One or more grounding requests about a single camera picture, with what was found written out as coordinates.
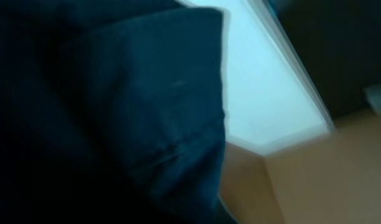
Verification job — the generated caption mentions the navy blue shorts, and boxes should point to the navy blue shorts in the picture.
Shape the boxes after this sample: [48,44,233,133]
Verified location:
[0,1,234,223]

